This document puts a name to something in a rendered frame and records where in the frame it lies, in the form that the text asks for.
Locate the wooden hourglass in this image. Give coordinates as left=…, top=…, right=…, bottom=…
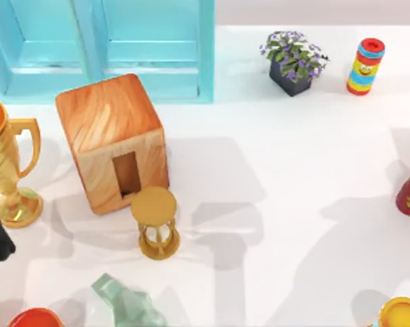
left=129, top=186, right=181, bottom=262

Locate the wooden box with slot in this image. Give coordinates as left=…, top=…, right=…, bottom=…
left=54, top=73, right=170, bottom=216

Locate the light blue rack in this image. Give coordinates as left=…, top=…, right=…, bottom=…
left=0, top=0, right=215, bottom=104

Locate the purple flower plant pot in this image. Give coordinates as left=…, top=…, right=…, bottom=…
left=258, top=30, right=331, bottom=98

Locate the pale green glass bottle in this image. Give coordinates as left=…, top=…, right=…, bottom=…
left=90, top=272, right=168, bottom=327

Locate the striped smiley face can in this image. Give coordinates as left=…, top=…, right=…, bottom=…
left=346, top=37, right=385, bottom=96

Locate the gold trophy cup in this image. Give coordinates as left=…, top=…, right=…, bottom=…
left=0, top=97, right=44, bottom=229

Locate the yellow and orange cup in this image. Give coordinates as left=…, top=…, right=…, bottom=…
left=375, top=296, right=410, bottom=327

